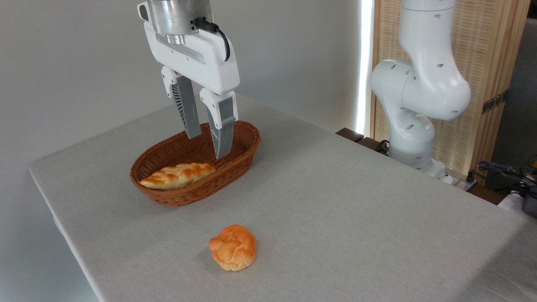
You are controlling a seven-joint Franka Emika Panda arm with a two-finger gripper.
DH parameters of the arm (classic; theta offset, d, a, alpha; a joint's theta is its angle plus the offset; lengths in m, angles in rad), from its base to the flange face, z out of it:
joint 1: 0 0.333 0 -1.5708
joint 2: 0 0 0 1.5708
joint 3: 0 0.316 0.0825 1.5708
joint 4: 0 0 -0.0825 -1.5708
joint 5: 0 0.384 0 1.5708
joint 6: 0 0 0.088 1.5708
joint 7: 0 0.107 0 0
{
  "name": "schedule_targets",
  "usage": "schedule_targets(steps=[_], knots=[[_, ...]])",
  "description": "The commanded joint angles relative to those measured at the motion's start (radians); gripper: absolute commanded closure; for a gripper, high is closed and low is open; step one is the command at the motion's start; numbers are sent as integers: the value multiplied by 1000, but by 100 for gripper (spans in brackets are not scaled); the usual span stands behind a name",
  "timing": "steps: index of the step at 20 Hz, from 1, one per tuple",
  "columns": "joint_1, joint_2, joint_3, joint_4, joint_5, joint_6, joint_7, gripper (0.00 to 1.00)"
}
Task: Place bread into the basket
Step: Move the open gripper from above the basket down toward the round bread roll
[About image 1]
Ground brown wicker oval basket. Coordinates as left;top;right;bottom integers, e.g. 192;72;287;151
130;120;261;207

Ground grey tablecloth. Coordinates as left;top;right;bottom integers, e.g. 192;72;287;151
28;93;537;302

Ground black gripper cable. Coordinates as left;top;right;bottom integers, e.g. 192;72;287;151
194;18;232;62

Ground black metal screen hinge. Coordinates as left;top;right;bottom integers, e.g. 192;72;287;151
481;90;508;115

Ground grey device box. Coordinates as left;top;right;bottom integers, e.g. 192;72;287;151
521;195;537;219

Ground black cable bundle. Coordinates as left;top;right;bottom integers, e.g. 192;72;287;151
477;156;537;198

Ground long braided bread loaf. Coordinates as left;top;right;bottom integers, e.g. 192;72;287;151
139;162;216;191

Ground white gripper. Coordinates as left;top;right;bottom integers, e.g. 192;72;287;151
144;21;241;160

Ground dark brown wooden board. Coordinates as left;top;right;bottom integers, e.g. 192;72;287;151
335;128;390;156

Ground round knotted bread roll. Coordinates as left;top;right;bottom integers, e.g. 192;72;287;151
208;224;258;272

